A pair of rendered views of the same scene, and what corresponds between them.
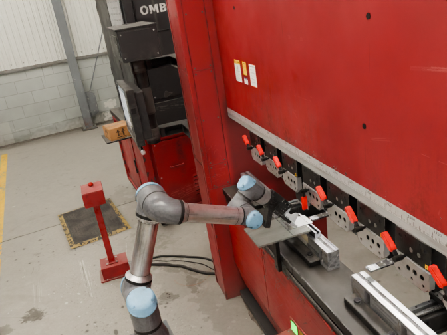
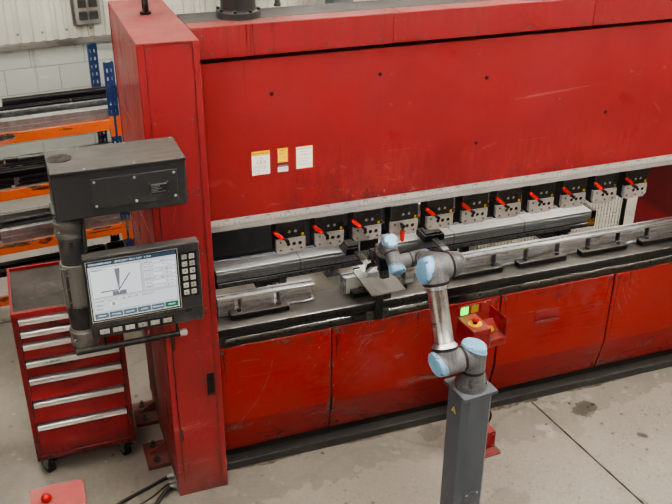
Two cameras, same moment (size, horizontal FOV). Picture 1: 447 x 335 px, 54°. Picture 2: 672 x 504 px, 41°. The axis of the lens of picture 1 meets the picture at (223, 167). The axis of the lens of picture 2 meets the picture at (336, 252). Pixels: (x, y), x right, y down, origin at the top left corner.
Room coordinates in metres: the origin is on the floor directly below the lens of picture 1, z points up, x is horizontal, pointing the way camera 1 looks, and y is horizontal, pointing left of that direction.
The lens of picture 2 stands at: (2.33, 3.66, 3.17)
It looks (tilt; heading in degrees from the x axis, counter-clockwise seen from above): 27 degrees down; 265
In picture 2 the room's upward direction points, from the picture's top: straight up
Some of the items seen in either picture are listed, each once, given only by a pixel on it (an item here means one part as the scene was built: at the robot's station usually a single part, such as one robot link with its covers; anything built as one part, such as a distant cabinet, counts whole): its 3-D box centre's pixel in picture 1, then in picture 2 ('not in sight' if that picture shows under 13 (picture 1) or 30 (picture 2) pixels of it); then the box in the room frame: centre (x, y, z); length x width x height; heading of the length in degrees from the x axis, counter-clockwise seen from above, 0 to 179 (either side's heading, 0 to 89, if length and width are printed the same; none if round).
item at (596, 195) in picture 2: not in sight; (601, 185); (0.52, -0.71, 1.26); 0.15 x 0.09 x 0.17; 16
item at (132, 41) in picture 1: (143, 91); (124, 253); (2.92, 0.45, 1.53); 0.51 x 0.25 x 0.85; 17
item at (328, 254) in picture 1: (311, 239); (377, 277); (1.79, -0.36, 0.92); 0.39 x 0.06 x 0.10; 16
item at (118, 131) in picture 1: (116, 129); not in sight; (3.83, 0.89, 1.04); 0.30 x 0.26 x 0.12; 21
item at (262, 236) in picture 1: (276, 230); (378, 280); (1.80, -0.20, 1.00); 0.26 x 0.18 x 0.01; 106
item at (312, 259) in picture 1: (299, 247); (378, 288); (1.79, -0.30, 0.89); 0.30 x 0.05 x 0.03; 16
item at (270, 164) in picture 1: (279, 157); (326, 227); (2.06, -0.28, 1.26); 0.15 x 0.09 x 0.17; 16
